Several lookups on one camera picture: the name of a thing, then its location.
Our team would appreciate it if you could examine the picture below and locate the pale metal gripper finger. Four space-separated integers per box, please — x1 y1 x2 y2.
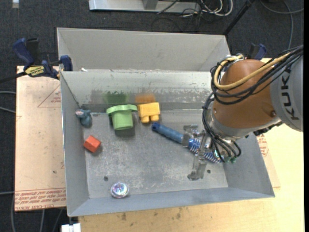
183 123 203 137
187 152 208 181

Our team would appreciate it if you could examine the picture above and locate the blue tool with spring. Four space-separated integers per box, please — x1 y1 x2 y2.
151 122 223 164

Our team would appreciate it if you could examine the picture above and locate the yellow toy block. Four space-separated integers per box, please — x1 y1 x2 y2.
137 102 161 124

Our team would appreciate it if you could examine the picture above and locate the grey metal bin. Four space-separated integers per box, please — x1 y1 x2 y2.
56 27 276 218

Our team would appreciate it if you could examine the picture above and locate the green flanged toy cylinder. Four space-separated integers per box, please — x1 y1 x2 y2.
106 104 138 131

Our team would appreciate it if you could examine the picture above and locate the red-orange block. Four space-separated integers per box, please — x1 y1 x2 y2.
83 135 102 153

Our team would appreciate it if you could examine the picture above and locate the blue-grey toy figure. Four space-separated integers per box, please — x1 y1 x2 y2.
75 108 93 128

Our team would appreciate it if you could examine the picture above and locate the brown cardboard board, red print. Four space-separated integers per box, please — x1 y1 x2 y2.
14 65 282 212

